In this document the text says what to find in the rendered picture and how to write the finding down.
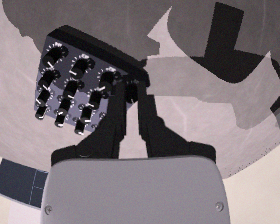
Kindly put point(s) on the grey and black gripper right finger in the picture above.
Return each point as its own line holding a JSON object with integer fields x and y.
{"x": 160, "y": 140}

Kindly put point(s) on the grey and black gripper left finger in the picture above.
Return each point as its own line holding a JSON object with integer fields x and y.
{"x": 100, "y": 143}

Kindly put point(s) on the black knob box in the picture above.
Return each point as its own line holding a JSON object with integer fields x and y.
{"x": 91, "y": 69}

